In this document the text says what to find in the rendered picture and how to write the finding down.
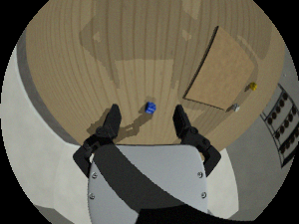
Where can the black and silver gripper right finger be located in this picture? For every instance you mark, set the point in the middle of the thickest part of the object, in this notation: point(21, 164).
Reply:
point(189, 135)

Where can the yellow die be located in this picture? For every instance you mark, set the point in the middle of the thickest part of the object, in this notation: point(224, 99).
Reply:
point(253, 86)

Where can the blue die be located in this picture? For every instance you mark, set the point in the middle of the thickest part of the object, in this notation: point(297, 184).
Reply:
point(150, 108)

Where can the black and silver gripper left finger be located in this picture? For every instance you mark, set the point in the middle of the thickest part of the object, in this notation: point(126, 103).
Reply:
point(104, 135)

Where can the brown square mat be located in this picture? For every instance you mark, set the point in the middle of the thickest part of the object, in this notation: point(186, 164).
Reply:
point(223, 73)

